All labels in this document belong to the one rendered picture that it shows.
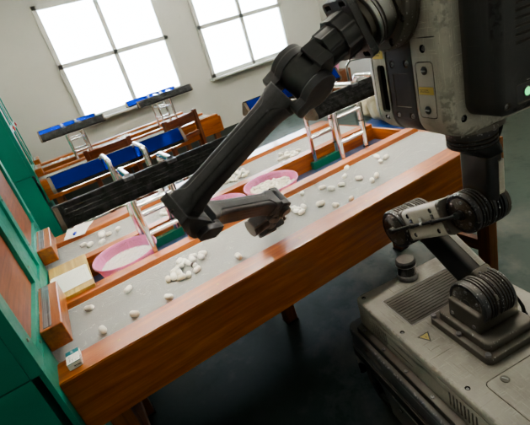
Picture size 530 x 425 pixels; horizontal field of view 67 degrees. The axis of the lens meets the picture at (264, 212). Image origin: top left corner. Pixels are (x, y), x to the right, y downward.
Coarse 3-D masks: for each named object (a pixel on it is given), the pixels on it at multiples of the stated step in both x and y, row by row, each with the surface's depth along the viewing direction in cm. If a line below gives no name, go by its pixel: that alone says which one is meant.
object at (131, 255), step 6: (144, 246) 170; (120, 252) 172; (126, 252) 169; (132, 252) 167; (138, 252) 166; (144, 252) 165; (114, 258) 169; (120, 258) 166; (126, 258) 164; (132, 258) 162; (108, 264) 166; (114, 264) 163; (120, 264) 160; (126, 264) 159; (102, 270) 161
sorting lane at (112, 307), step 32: (384, 160) 180; (416, 160) 170; (320, 192) 168; (352, 192) 159; (288, 224) 150; (224, 256) 141; (160, 288) 133; (192, 288) 128; (96, 320) 127; (128, 320) 122; (64, 352) 116
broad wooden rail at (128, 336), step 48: (384, 192) 146; (432, 192) 154; (288, 240) 133; (336, 240) 135; (384, 240) 147; (240, 288) 120; (288, 288) 130; (144, 336) 108; (192, 336) 116; (240, 336) 124; (96, 384) 105; (144, 384) 112
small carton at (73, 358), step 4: (76, 348) 108; (68, 352) 108; (72, 352) 107; (76, 352) 107; (80, 352) 108; (68, 356) 106; (72, 356) 106; (76, 356) 105; (80, 356) 106; (68, 360) 105; (72, 360) 104; (76, 360) 104; (80, 360) 104; (68, 364) 103; (72, 364) 103; (76, 364) 104; (80, 364) 104; (68, 368) 103; (72, 368) 104
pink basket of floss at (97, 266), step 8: (128, 240) 174; (136, 240) 174; (144, 240) 173; (112, 248) 171; (120, 248) 173; (104, 256) 168; (112, 256) 170; (144, 256) 154; (96, 264) 162; (104, 264) 166; (128, 264) 150; (104, 272) 152; (112, 272) 151
